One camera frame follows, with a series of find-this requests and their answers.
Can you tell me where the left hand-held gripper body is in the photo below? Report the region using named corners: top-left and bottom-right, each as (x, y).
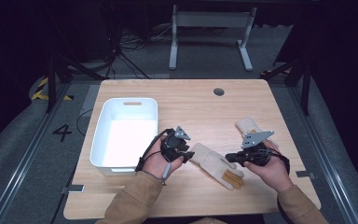
top-left (160, 125), bottom-right (192, 163)

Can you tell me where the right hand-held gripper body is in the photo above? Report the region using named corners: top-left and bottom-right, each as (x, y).
top-left (240, 130), bottom-right (275, 168)

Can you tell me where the beige fleece glove tan patch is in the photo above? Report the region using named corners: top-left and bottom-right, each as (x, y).
top-left (188, 142), bottom-right (245, 191)

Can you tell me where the white plastic bin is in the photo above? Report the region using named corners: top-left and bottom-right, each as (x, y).
top-left (89, 97), bottom-right (159, 177)

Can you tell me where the person's left hand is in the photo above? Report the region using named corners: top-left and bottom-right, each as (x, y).
top-left (141, 133), bottom-right (185, 182)

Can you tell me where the person's right hand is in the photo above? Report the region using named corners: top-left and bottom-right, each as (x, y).
top-left (243, 139), bottom-right (294, 194)

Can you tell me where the beige fleece glove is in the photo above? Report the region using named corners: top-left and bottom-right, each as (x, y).
top-left (234, 117), bottom-right (280, 147)

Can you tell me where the black metal stand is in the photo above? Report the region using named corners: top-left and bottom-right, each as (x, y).
top-left (45, 52), bottom-right (107, 114)
top-left (259, 57), bottom-right (312, 117)

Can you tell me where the grey wrist strap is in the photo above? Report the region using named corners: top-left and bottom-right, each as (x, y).
top-left (160, 161), bottom-right (172, 182)

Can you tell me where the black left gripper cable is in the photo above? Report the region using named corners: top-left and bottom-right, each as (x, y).
top-left (134, 128), bottom-right (176, 173)

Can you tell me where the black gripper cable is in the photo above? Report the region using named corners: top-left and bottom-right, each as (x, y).
top-left (134, 128), bottom-right (176, 173)
top-left (266, 147), bottom-right (291, 175)

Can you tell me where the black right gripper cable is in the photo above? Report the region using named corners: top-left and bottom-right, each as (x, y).
top-left (266, 147), bottom-right (291, 175)

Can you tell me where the aluminium floor rail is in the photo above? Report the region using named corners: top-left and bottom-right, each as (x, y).
top-left (287, 85), bottom-right (358, 224)
top-left (0, 81), bottom-right (73, 224)

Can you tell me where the bundle of black floor cables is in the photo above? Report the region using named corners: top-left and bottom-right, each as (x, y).
top-left (105, 24), bottom-right (175, 80)

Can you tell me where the white metal desk frame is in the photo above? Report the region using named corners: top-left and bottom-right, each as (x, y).
top-left (168, 4), bottom-right (258, 72)

